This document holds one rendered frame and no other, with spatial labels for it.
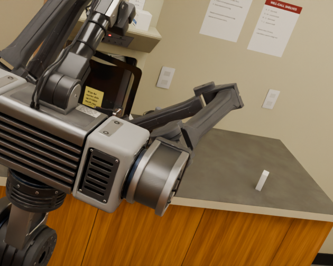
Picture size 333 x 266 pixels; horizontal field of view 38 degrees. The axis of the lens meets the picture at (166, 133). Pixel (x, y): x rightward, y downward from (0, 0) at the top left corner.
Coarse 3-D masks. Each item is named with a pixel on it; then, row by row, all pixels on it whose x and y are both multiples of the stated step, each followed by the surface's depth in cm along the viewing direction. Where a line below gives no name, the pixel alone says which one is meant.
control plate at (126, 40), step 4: (108, 32) 176; (104, 36) 179; (108, 36) 179; (112, 36) 179; (116, 36) 179; (120, 36) 179; (124, 36) 179; (128, 36) 179; (104, 40) 182; (112, 40) 182; (116, 40) 182; (120, 40) 181; (124, 40) 181; (128, 40) 181; (116, 44) 185; (120, 44) 185; (124, 44) 185; (128, 44) 184
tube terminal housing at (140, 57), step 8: (128, 0) 181; (152, 0) 183; (160, 0) 184; (88, 8) 179; (144, 8) 184; (152, 8) 185; (160, 8) 186; (152, 16) 186; (152, 24) 188; (72, 40) 184; (64, 48) 185; (104, 48) 188; (112, 48) 189; (120, 48) 190; (128, 56) 192; (136, 56) 193; (144, 56) 194; (136, 64) 198
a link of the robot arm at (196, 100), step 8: (200, 88) 150; (208, 88) 150; (200, 96) 155; (176, 104) 155; (184, 104) 152; (192, 104) 151; (200, 104) 151; (152, 112) 157; (160, 112) 153; (168, 112) 153; (176, 112) 152; (184, 112) 152; (192, 112) 152; (128, 120) 159; (136, 120) 155; (144, 120) 154; (152, 120) 154; (160, 120) 154; (168, 120) 153; (144, 128) 155; (152, 128) 155
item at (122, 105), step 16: (96, 64) 182; (112, 64) 180; (128, 64) 178; (96, 80) 185; (112, 80) 183; (128, 80) 181; (80, 96) 189; (112, 96) 185; (128, 96) 183; (128, 112) 185
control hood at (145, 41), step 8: (80, 16) 170; (80, 24) 172; (72, 32) 178; (128, 32) 176; (136, 32) 176; (144, 32) 177; (152, 32) 181; (136, 40) 181; (144, 40) 181; (152, 40) 180; (160, 40) 181; (128, 48) 188; (136, 48) 187; (144, 48) 187; (152, 48) 187
